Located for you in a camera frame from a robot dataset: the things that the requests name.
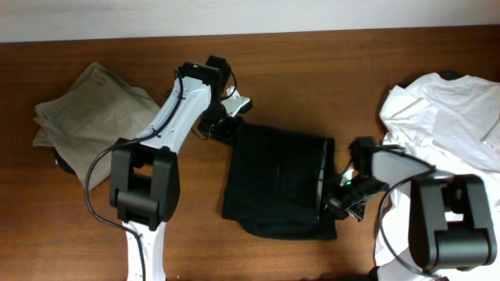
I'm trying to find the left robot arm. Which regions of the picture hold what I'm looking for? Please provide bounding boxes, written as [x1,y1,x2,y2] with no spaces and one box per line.
[109,55,252,280]

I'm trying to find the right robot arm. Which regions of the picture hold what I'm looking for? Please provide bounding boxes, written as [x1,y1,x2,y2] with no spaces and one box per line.
[320,137,498,280]

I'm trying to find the folded khaki shorts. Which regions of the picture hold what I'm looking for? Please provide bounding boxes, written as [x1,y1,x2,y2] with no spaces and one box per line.
[33,62,159,182]

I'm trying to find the white t-shirt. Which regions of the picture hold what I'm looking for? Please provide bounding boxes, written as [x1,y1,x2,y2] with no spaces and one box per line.
[374,73,499,280]

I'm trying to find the black shorts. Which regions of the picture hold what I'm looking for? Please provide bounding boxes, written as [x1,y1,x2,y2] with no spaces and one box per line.
[221,123,337,240]

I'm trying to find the dark garment under khaki shorts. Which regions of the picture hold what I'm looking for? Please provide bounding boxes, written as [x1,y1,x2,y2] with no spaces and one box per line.
[52,148,76,175]

